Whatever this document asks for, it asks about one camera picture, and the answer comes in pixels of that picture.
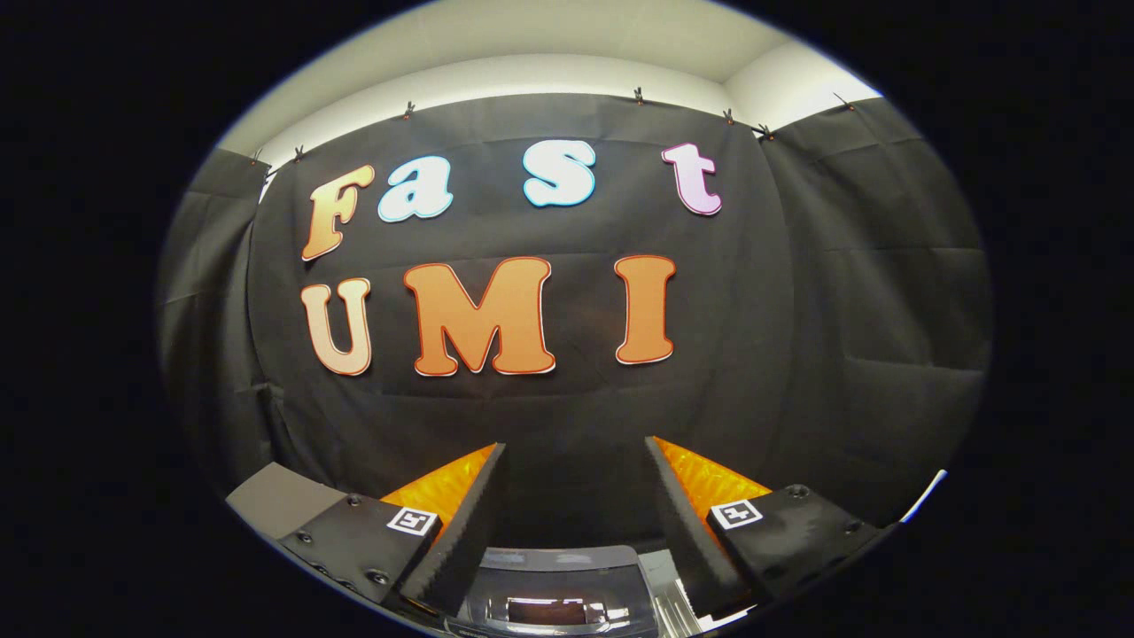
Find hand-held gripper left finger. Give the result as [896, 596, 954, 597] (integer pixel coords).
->
[277, 442, 509, 619]

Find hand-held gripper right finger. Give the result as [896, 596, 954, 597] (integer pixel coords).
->
[644, 435, 893, 619]

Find row of small cloth clips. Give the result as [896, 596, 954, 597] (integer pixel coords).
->
[251, 87, 857, 169]

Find black backdrop cloth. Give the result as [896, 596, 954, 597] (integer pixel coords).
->
[158, 93, 993, 552]

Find grey mat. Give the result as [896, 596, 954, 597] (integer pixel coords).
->
[226, 462, 349, 540]

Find dark washing machine lid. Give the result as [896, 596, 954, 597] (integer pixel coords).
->
[459, 547, 662, 638]

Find small grey washing machine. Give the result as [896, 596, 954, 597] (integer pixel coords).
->
[441, 545, 711, 638]

